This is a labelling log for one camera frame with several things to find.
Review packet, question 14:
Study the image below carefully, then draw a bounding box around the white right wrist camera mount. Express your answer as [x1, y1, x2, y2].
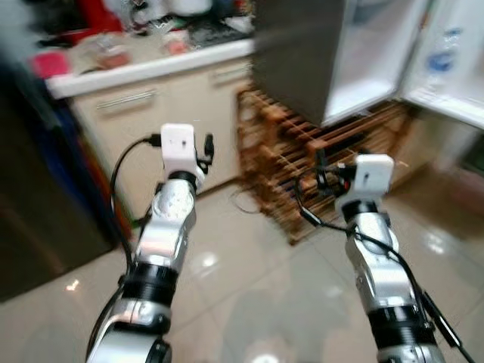
[354, 154, 396, 203]

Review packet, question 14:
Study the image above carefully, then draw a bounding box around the stainless steel fridge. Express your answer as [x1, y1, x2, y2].
[252, 0, 484, 129]

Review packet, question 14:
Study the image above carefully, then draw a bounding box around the blue flat board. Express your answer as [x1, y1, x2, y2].
[49, 106, 103, 228]

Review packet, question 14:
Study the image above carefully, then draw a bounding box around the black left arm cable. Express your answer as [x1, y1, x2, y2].
[89, 135, 163, 356]

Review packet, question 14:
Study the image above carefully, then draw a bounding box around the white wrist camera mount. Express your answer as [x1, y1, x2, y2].
[160, 123, 199, 180]
[354, 154, 396, 203]

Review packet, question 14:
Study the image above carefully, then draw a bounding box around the metal bar cabinet handle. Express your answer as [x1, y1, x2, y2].
[210, 67, 250, 84]
[97, 89, 160, 114]

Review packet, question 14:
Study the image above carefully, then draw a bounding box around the black tall appliance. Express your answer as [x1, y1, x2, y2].
[0, 30, 114, 303]

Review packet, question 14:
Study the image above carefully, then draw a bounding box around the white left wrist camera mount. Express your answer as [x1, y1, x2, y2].
[160, 123, 199, 180]

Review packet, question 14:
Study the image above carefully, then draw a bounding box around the clear water bottle blue cap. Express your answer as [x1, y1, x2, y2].
[426, 27, 464, 76]

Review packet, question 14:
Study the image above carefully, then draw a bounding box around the wooden wine rack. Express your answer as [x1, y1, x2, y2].
[237, 85, 415, 244]

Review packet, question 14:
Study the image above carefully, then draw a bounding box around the pink lidded clear container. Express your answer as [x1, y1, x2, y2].
[30, 49, 74, 80]

